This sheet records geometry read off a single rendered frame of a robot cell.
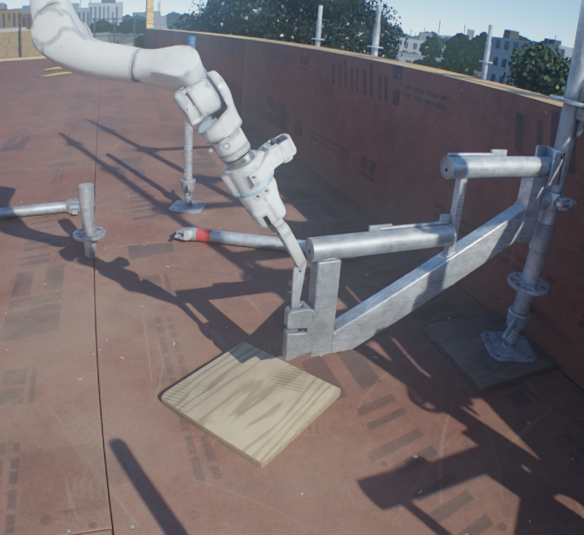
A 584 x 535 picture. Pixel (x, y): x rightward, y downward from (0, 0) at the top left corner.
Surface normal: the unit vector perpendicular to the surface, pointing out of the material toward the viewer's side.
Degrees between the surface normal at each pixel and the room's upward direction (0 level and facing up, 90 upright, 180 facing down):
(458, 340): 0
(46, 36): 78
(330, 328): 90
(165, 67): 53
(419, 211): 90
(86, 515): 0
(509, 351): 0
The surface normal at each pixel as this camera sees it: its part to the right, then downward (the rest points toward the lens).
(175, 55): -0.13, -0.21
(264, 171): 0.72, 0.09
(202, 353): 0.07, -0.90
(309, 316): 0.34, 0.43
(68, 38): 0.13, 0.18
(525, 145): -0.94, 0.09
